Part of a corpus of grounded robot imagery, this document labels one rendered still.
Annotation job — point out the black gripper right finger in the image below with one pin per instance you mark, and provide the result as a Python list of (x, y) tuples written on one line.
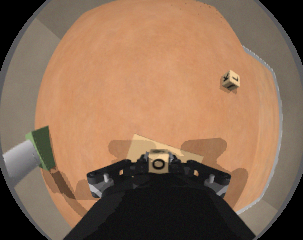
[(213, 178)]

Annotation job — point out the beige letter block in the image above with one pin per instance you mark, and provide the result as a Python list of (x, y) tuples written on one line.
[(158, 160), (231, 80)]

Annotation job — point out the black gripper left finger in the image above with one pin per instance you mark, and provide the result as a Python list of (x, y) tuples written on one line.
[(105, 177)]

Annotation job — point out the tan flat mat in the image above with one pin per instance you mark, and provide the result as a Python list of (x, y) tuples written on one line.
[(140, 145)]

